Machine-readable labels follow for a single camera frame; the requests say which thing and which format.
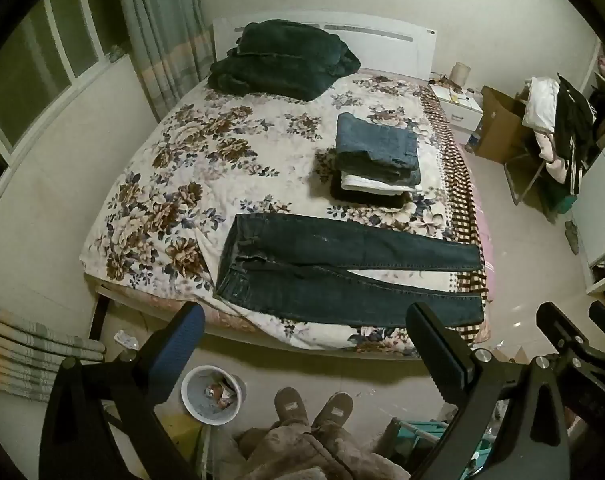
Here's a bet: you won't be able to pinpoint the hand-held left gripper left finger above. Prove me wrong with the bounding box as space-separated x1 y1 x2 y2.
39 301 206 480

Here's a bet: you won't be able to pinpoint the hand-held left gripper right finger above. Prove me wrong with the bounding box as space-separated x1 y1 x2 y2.
405 301 570 480

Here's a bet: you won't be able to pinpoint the dark blue jeans pants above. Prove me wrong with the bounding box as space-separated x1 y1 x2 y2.
215 212 484 327

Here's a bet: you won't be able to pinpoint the folded white pants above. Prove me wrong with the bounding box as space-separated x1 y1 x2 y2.
341 172 423 196

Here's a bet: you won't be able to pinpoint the crumpled plastic wrapper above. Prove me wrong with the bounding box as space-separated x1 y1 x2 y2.
113 330 143 352

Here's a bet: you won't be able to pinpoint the white trash bin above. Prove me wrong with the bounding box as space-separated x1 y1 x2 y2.
181 365 247 426

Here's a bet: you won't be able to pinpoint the green plastic crate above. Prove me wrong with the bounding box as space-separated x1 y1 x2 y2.
382 417 498 480

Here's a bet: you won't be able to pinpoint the brown slipper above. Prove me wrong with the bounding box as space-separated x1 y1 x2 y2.
309 392 354 431
274 386 311 433

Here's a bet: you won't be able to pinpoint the white cabinet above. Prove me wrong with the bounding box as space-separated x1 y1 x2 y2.
572 110 605 296

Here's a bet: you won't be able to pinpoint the striped green cloth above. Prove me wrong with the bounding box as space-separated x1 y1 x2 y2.
0 296 106 403

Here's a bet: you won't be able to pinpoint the metal chair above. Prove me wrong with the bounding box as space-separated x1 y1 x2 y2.
505 150 578 221

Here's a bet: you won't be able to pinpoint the person's brown slippers and legs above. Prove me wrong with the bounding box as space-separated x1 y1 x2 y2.
235 422 413 480

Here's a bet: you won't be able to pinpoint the brown checkered blanket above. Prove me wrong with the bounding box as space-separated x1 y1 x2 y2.
419 87 488 346

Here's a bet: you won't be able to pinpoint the pink garment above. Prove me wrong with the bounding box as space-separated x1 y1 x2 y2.
538 132 569 184

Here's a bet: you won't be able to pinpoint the folded grey-blue jeans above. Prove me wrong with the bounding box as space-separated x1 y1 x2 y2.
338 157 422 187

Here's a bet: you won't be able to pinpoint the floral bedspread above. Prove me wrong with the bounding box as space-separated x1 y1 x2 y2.
79 72 485 356

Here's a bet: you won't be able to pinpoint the cardboard box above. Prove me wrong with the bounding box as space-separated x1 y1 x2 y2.
475 86 528 163

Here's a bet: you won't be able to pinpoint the folded blue jeans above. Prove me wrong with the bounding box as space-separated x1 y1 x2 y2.
336 113 419 170

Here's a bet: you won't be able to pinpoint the white garment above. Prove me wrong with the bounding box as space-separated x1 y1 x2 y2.
522 76 563 136

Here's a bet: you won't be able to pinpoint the white nightstand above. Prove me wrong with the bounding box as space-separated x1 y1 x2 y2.
429 82 484 146

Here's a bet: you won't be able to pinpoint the dark green fleece blanket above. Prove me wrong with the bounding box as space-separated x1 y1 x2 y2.
207 20 361 100

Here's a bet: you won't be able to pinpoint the white headboard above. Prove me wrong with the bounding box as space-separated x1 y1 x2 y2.
212 9 438 81

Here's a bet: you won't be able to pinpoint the green striped curtain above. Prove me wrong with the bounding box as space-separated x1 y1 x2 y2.
113 0 218 122

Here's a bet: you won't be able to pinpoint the window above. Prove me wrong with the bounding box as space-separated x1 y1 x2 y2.
0 0 128 161

